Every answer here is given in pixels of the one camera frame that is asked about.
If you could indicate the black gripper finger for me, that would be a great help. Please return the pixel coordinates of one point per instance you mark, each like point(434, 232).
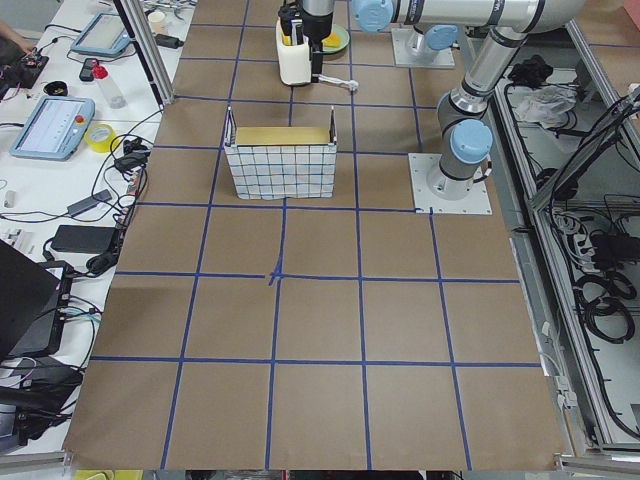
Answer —
point(316, 62)

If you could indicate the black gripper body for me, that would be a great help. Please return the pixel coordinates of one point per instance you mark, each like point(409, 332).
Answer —
point(317, 31)

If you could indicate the white two-slot toaster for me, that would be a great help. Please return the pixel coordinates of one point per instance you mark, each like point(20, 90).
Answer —
point(294, 61)

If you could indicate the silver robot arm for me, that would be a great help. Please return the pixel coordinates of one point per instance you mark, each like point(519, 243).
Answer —
point(431, 39)
point(466, 140)

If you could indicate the orange bread on plate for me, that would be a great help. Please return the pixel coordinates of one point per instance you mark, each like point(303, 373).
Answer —
point(332, 42)

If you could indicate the light green plate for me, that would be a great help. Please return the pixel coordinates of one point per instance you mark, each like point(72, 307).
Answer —
point(345, 39)

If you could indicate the paper cup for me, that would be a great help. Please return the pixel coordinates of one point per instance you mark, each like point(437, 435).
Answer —
point(158, 22)

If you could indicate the clear bottle red cap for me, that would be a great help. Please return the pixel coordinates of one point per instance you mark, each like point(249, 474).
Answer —
point(108, 86)

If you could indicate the far blue teach pendant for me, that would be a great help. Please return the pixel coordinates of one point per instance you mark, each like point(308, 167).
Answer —
point(105, 36)

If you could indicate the blue teach pendant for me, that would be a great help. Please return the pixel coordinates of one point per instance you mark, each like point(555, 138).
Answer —
point(105, 36)
point(54, 129)

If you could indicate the black phone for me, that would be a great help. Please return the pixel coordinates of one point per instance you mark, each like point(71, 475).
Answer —
point(86, 72)

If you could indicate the yellow tape roll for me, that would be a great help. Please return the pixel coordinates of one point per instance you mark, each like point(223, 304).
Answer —
point(101, 138)

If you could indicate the near blue teach pendant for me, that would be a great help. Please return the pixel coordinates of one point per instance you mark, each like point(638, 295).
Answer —
point(54, 129)

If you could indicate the black power adapter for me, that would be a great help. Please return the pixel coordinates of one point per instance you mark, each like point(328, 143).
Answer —
point(83, 239)

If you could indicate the black laptop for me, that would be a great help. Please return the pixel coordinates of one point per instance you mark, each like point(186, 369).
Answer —
point(33, 296)

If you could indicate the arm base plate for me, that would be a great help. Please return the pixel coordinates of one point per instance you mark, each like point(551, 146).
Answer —
point(441, 60)
point(435, 193)

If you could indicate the checkered wire wooden shelf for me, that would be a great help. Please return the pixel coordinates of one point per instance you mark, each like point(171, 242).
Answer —
point(277, 162)

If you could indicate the aluminium frame post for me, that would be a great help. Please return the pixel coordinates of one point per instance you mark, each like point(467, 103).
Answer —
point(140, 33)

